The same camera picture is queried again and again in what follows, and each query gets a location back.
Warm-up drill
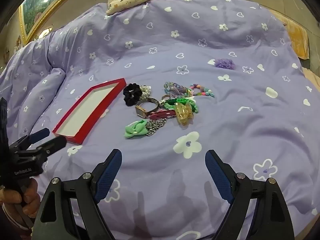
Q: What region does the green braided hair tie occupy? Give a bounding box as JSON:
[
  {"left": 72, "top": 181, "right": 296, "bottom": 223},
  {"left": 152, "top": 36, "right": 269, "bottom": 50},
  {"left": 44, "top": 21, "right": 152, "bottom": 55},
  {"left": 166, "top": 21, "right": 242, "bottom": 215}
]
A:
[{"left": 164, "top": 98, "right": 200, "bottom": 114}]

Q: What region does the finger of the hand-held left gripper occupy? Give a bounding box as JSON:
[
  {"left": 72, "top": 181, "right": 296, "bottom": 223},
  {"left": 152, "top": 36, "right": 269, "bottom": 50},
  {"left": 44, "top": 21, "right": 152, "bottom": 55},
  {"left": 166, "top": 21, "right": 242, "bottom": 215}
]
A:
[
  {"left": 9, "top": 128, "right": 50, "bottom": 152},
  {"left": 35, "top": 137, "right": 67, "bottom": 156}
]

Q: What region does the yellow hair claw clip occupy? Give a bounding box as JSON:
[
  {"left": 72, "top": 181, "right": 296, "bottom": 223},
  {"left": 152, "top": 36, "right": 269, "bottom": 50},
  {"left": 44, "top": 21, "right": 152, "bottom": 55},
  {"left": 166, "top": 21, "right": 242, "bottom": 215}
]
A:
[{"left": 175, "top": 102, "right": 194, "bottom": 126}]

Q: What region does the silver chain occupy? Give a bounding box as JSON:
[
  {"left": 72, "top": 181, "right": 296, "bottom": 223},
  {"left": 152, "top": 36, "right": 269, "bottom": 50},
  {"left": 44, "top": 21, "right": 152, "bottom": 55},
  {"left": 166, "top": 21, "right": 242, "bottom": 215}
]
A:
[{"left": 145, "top": 118, "right": 167, "bottom": 137}]

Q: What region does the gold framed picture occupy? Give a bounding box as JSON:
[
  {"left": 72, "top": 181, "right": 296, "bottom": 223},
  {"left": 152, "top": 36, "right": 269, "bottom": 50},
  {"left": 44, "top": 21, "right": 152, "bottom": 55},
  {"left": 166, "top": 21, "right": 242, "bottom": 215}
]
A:
[{"left": 19, "top": 0, "right": 87, "bottom": 45}]

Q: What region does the pearl bracelet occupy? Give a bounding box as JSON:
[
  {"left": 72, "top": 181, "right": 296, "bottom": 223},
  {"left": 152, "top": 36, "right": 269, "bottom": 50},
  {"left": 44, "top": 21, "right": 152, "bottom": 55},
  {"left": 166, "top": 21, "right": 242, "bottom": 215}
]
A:
[{"left": 139, "top": 85, "right": 152, "bottom": 102}]

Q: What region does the red jewelry box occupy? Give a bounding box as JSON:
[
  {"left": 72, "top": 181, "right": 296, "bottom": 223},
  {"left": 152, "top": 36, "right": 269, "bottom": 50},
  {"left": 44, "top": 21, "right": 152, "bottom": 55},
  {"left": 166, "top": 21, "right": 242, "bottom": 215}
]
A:
[{"left": 52, "top": 78, "right": 126, "bottom": 145}]

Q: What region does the red hair clip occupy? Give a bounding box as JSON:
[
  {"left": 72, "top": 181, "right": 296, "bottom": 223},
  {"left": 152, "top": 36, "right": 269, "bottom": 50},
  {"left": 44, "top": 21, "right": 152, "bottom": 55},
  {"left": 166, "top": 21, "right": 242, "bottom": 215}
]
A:
[{"left": 149, "top": 110, "right": 177, "bottom": 120}]

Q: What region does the person's left hand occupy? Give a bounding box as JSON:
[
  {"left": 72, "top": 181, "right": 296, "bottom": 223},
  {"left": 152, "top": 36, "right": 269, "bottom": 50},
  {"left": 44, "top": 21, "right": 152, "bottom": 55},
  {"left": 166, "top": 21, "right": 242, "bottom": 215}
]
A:
[{"left": 0, "top": 179, "right": 41, "bottom": 229}]

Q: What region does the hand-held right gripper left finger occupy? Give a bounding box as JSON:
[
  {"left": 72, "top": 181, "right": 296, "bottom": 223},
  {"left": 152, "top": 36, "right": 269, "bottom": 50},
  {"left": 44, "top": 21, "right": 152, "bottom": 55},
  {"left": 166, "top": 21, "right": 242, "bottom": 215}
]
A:
[{"left": 31, "top": 149, "right": 123, "bottom": 240}]

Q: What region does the colourful bead bracelet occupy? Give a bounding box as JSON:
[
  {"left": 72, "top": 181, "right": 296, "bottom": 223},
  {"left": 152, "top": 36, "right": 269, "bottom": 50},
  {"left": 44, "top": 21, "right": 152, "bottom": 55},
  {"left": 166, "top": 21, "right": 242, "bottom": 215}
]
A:
[{"left": 189, "top": 83, "right": 215, "bottom": 98}]

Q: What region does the purple flower print blanket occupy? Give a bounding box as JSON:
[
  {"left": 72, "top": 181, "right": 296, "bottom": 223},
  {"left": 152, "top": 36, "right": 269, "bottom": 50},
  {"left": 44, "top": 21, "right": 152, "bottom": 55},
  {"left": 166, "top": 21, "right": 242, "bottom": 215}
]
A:
[{"left": 0, "top": 0, "right": 320, "bottom": 240}]

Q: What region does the gold wrist watch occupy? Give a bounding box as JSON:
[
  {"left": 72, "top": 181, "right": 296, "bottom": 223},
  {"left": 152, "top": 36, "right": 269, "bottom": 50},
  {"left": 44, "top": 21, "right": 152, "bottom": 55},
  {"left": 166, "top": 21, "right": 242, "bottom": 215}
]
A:
[{"left": 135, "top": 97, "right": 162, "bottom": 118}]

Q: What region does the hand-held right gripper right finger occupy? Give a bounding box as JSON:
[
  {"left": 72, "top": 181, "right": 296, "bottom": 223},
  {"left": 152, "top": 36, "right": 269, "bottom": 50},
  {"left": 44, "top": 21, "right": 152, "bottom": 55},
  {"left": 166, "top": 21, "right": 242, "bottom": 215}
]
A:
[{"left": 204, "top": 149, "right": 295, "bottom": 240}]

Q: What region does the black scrunchie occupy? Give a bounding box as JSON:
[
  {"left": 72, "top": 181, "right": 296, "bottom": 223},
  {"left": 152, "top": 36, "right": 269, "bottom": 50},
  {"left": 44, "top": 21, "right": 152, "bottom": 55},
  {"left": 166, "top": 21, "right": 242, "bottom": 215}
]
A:
[{"left": 123, "top": 83, "right": 143, "bottom": 106}]

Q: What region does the blue and pink bead bracelet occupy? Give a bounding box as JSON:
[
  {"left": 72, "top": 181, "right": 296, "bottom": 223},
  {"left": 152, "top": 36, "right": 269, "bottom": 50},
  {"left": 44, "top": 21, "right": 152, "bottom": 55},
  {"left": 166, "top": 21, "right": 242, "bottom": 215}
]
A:
[{"left": 164, "top": 81, "right": 181, "bottom": 97}]

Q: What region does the purple hair band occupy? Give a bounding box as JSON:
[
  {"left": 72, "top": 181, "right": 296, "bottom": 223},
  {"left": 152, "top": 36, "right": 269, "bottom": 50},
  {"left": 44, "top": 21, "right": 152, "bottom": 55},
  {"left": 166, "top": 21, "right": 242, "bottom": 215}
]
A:
[{"left": 172, "top": 85, "right": 192, "bottom": 97}]

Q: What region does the purple flower scrunchie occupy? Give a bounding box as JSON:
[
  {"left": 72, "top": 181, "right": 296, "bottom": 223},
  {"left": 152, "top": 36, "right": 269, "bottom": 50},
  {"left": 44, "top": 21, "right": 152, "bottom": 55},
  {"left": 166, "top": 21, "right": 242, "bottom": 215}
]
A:
[{"left": 214, "top": 58, "right": 236, "bottom": 70}]

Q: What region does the green bow hair tie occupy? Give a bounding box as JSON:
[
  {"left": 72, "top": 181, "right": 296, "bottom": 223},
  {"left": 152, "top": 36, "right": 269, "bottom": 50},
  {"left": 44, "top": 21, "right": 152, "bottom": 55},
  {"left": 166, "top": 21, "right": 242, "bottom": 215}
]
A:
[{"left": 124, "top": 120, "right": 148, "bottom": 139}]

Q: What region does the orange towel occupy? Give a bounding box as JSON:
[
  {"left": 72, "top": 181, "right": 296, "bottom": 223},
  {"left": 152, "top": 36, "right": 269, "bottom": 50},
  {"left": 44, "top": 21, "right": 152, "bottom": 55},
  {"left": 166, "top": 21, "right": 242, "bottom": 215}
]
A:
[{"left": 284, "top": 20, "right": 310, "bottom": 60}]

